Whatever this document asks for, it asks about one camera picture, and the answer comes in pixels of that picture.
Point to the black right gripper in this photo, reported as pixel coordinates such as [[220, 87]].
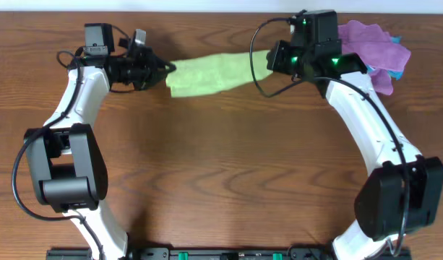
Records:
[[275, 56]]

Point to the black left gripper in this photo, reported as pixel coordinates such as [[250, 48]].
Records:
[[149, 71]]

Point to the light green microfiber cloth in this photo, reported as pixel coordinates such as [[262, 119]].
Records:
[[216, 73]]

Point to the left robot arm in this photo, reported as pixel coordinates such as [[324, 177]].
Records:
[[67, 169]]

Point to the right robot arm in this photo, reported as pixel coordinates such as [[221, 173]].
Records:
[[402, 192]]

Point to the purple microfiber cloth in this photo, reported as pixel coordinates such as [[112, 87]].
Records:
[[375, 48]]

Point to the blue microfiber cloth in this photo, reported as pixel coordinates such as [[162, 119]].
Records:
[[393, 74]]

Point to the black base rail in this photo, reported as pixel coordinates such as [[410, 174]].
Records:
[[300, 253]]

